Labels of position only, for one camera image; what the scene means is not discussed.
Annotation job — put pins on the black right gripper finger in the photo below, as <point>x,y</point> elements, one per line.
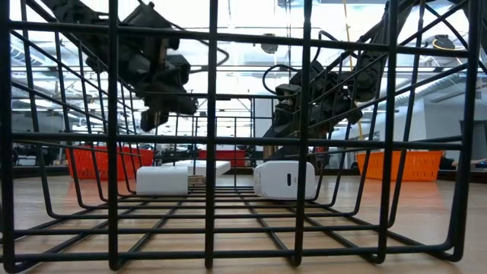
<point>287,122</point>
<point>293,152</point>

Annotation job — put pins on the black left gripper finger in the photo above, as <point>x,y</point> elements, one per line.
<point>177,103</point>
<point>152,120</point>

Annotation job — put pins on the white USB-C charger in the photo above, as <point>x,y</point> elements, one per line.
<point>277,180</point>

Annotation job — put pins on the white charger block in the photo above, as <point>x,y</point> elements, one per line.
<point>161,180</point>

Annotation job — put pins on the white box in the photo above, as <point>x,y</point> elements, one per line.
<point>224,167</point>

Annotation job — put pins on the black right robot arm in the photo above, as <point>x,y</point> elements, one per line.
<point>371,76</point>

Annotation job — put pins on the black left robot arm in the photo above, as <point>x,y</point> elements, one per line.
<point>83,23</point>

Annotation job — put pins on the red plastic basket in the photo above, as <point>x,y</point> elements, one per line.
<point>228,156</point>

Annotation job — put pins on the red-orange plastic basket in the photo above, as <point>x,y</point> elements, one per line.
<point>91,163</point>

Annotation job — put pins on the orange plastic basket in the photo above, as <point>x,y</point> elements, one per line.
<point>414,165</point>

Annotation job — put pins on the person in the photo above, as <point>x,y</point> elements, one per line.
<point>447,163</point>

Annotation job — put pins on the dark monitor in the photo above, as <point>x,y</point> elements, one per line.
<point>475,139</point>

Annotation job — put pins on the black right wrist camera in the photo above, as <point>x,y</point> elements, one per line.
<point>287,92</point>

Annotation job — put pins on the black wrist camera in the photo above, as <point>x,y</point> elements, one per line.
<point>287,92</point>
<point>179,70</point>

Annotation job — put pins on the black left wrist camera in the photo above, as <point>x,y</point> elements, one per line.
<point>179,70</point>

